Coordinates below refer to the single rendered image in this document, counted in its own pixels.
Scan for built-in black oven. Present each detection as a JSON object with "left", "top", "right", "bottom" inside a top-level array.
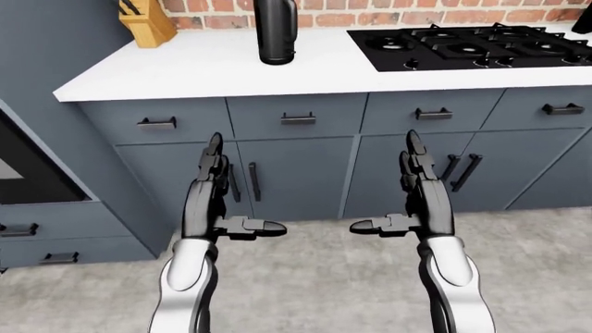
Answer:
[{"left": 0, "top": 99, "right": 94, "bottom": 206}]

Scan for grey drawer front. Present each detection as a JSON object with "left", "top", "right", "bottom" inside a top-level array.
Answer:
[
  {"left": 359, "top": 88, "right": 508, "bottom": 136},
  {"left": 77, "top": 97, "right": 235, "bottom": 146},
  {"left": 0, "top": 236, "right": 157, "bottom": 269},
  {"left": 479, "top": 86, "right": 592, "bottom": 131},
  {"left": 0, "top": 200, "right": 131, "bottom": 241},
  {"left": 225, "top": 92, "right": 370, "bottom": 141}
]

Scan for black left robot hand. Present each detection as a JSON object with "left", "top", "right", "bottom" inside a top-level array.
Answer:
[{"left": 181, "top": 130, "right": 289, "bottom": 242}]

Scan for black countertop appliance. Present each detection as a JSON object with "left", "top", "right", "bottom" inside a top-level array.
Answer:
[{"left": 571, "top": 0, "right": 592, "bottom": 35}]

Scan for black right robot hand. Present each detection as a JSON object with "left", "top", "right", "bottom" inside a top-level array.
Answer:
[{"left": 349, "top": 129, "right": 457, "bottom": 241}]

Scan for black cooktop grate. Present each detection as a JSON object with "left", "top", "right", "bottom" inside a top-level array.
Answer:
[
  {"left": 401, "top": 22, "right": 503, "bottom": 61},
  {"left": 475, "top": 21, "right": 592, "bottom": 61}
]

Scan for grey cabinet door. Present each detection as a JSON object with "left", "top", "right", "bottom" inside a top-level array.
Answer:
[
  {"left": 235, "top": 136, "right": 356, "bottom": 222},
  {"left": 450, "top": 127, "right": 589, "bottom": 212},
  {"left": 114, "top": 140, "right": 254, "bottom": 230},
  {"left": 340, "top": 132, "right": 478, "bottom": 219}
]

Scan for black gas cooktop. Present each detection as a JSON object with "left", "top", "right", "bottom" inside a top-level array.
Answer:
[{"left": 346, "top": 22, "right": 592, "bottom": 74}]

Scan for black door handle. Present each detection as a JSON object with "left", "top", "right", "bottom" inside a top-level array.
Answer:
[
  {"left": 247, "top": 161, "right": 263, "bottom": 203},
  {"left": 438, "top": 153, "right": 460, "bottom": 189},
  {"left": 228, "top": 161, "right": 242, "bottom": 204},
  {"left": 450, "top": 153, "right": 485, "bottom": 194}
]

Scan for wooden knife block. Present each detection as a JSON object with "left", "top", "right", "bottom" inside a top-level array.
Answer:
[{"left": 117, "top": 0, "right": 179, "bottom": 50}]

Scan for black electric kettle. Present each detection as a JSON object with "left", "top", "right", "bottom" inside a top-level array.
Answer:
[{"left": 253, "top": 0, "right": 300, "bottom": 67}]

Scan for round gas burner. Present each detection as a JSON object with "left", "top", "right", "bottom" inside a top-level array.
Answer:
[{"left": 365, "top": 35, "right": 414, "bottom": 53}]

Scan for black drawer handle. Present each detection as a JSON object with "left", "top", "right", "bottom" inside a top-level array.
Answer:
[
  {"left": 136, "top": 116, "right": 178, "bottom": 131},
  {"left": 279, "top": 111, "right": 317, "bottom": 126},
  {"left": 38, "top": 251, "right": 80, "bottom": 266},
  {"left": 0, "top": 222, "right": 40, "bottom": 239},
  {"left": 413, "top": 106, "right": 454, "bottom": 122},
  {"left": 541, "top": 102, "right": 586, "bottom": 117}
]

